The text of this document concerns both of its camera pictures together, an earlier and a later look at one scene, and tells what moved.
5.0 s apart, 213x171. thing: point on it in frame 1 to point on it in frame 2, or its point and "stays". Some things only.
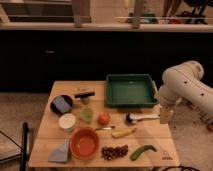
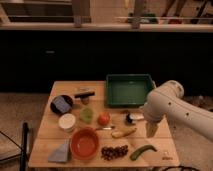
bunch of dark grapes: (110, 153) stays
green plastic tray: (130, 90) stays
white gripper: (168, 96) to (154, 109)
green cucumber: (135, 154) stays
